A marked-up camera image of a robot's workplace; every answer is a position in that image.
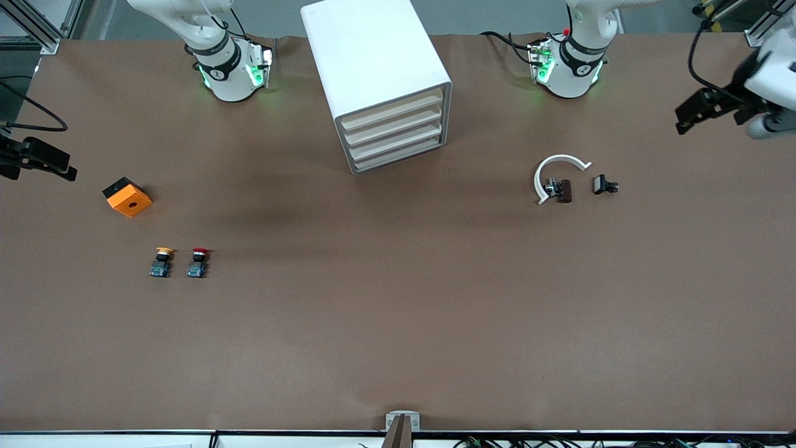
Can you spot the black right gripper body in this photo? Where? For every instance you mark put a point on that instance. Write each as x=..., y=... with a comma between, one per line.
x=7, y=155

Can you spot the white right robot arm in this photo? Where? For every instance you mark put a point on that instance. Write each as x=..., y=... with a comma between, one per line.
x=227, y=74

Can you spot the black yellow clamp fixture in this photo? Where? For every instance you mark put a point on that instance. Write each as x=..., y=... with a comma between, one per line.
x=706, y=7

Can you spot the aluminium frame profile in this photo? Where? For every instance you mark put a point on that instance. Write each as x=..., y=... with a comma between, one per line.
x=762, y=28
x=37, y=25

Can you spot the grey metal table bracket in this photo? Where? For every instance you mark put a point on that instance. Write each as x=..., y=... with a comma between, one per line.
x=402, y=420

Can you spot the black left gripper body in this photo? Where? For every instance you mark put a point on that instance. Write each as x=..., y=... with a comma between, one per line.
x=734, y=99

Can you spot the small black clip part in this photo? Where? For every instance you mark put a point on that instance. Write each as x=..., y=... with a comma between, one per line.
x=602, y=184

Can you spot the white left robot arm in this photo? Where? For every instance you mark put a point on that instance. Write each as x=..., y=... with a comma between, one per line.
x=575, y=68

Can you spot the red push button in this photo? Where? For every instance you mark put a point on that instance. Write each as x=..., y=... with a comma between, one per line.
x=198, y=264

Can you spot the yellow push button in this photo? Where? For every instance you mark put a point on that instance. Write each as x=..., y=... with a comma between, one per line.
x=161, y=264

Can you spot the orange button box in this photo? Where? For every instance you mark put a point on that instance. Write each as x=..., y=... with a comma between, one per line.
x=129, y=200

